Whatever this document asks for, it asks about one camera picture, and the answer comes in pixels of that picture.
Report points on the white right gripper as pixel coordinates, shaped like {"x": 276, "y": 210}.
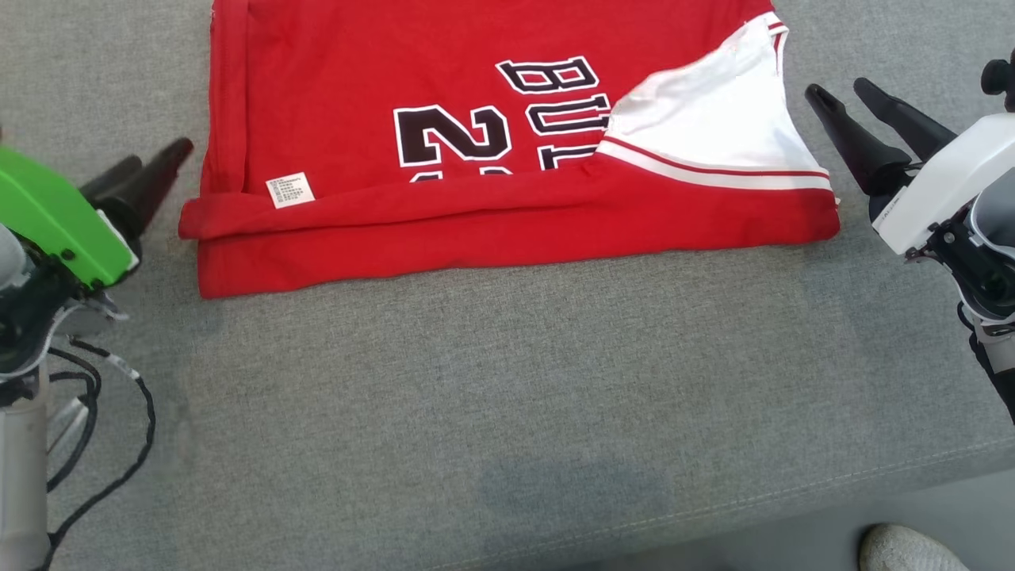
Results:
{"x": 944, "y": 186}

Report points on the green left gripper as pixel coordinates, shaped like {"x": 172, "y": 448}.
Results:
{"x": 55, "y": 214}

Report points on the red Bulls jersey white sleeves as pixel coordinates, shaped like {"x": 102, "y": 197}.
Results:
{"x": 357, "y": 63}

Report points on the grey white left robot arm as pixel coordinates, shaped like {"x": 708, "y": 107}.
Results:
{"x": 20, "y": 476}

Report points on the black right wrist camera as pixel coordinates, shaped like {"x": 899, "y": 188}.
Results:
{"x": 1001, "y": 75}

